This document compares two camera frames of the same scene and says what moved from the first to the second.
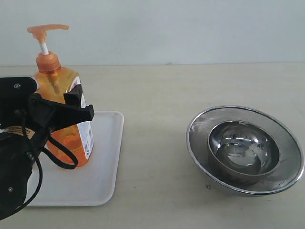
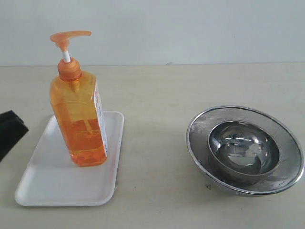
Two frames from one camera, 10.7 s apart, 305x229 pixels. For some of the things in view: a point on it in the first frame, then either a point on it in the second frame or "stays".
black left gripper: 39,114 → 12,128
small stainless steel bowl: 241,153 stays
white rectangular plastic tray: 94,183 stays
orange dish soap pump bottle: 51,78 → 76,103
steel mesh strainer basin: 287,173 stays
